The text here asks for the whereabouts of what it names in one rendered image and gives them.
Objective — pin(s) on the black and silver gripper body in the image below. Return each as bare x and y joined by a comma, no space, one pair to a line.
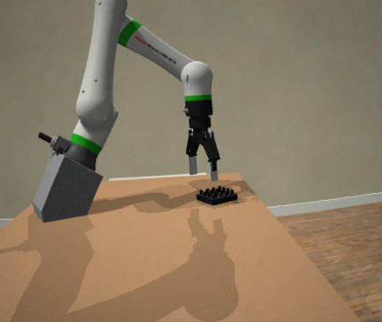
200,126

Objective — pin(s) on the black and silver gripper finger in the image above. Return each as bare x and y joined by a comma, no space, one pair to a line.
211,150
191,150

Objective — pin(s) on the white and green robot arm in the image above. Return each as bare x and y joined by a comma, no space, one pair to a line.
95,100

